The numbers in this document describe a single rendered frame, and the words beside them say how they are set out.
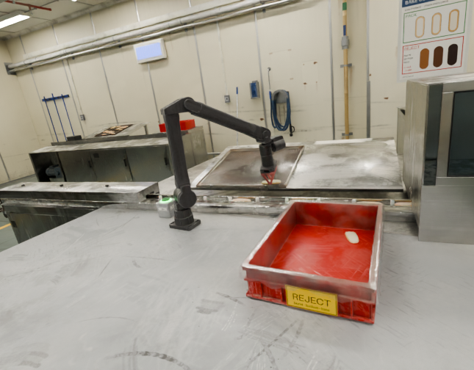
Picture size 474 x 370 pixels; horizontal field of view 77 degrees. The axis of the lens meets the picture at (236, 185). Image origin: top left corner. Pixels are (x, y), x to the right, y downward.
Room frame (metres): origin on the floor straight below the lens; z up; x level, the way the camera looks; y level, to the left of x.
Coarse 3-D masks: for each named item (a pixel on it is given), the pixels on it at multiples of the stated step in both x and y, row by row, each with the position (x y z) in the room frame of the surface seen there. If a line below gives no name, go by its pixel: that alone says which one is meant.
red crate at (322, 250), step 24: (288, 240) 0.94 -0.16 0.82; (312, 240) 0.92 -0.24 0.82; (336, 240) 0.90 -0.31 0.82; (360, 240) 0.87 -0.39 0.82; (288, 264) 0.79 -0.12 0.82; (312, 264) 0.77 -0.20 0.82; (336, 264) 0.76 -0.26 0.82; (360, 264) 0.74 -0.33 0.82; (264, 288) 0.65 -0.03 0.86; (360, 312) 0.54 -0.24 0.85
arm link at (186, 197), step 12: (168, 108) 1.18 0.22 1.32; (180, 108) 1.20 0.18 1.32; (168, 120) 1.18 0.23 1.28; (168, 132) 1.19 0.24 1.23; (180, 132) 1.20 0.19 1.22; (168, 144) 1.21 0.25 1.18; (180, 144) 1.20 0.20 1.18; (180, 156) 1.20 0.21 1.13; (180, 168) 1.19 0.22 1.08; (180, 180) 1.18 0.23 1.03; (180, 192) 1.17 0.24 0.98; (192, 192) 1.18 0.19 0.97; (180, 204) 1.16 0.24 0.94; (192, 204) 1.17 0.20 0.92
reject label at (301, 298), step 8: (288, 296) 0.61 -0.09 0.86; (296, 296) 0.60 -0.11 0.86; (304, 296) 0.59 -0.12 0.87; (312, 296) 0.58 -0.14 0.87; (320, 296) 0.57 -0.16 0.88; (288, 304) 0.61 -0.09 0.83; (296, 304) 0.60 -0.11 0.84; (304, 304) 0.59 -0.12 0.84; (312, 304) 0.58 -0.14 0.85; (320, 304) 0.57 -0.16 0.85; (328, 304) 0.56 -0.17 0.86; (336, 304) 0.55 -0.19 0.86; (320, 312) 0.57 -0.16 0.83; (328, 312) 0.56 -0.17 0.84; (336, 312) 0.55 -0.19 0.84
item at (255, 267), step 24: (288, 216) 0.97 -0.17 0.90; (312, 216) 1.02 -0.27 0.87; (336, 216) 0.98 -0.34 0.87; (360, 216) 0.94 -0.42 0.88; (384, 216) 0.90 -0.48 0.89; (264, 240) 0.78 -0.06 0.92; (264, 264) 0.75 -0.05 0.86; (288, 288) 0.60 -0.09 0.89; (312, 288) 0.57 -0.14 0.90; (336, 288) 0.55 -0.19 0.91; (360, 288) 0.53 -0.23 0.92
